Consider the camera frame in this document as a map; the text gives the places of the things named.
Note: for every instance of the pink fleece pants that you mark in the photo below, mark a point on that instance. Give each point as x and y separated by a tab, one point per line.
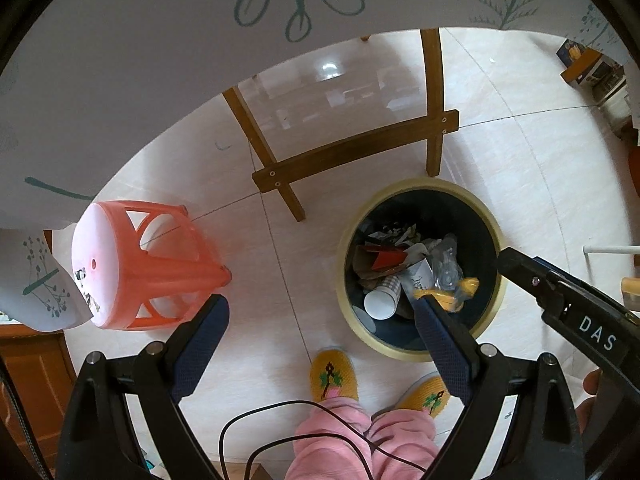
340	440

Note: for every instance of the person's right hand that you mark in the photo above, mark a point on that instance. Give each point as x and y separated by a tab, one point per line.
592	382

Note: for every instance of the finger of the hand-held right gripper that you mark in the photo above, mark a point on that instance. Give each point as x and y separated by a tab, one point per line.
530	277

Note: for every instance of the brown wooden cabinet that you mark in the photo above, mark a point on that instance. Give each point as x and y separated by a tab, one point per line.
30	385

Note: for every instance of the white pipe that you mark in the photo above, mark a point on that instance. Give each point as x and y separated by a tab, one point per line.
610	249

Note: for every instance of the yellow knitted slipper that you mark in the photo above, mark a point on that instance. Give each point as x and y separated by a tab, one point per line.
332	372
422	395

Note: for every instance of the red carton box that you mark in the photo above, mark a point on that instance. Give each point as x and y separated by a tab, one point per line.
387	259

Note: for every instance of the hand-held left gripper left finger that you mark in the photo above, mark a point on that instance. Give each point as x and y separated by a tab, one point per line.
200	350

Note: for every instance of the grey checked paper cup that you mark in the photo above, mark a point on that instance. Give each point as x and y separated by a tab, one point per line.
381	300

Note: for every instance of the orange plastic stool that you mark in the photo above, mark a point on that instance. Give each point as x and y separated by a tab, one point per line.
115	260

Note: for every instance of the clear plastic container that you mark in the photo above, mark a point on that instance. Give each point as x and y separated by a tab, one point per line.
446	260

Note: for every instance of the blue orange cardboard box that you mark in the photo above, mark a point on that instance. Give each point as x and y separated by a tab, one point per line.
587	62

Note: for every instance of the wooden table leg frame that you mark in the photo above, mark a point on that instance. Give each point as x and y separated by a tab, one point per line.
350	152

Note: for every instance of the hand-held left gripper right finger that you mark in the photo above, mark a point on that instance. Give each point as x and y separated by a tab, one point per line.
442	350

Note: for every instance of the leaf printed tablecloth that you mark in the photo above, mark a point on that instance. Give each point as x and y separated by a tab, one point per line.
150	60

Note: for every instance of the white snack pouch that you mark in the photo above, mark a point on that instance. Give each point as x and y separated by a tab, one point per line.
416	275

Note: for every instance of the yellow packet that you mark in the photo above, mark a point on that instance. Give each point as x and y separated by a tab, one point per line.
450	292

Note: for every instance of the dark round waste bin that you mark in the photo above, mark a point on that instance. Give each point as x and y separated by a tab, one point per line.
480	230

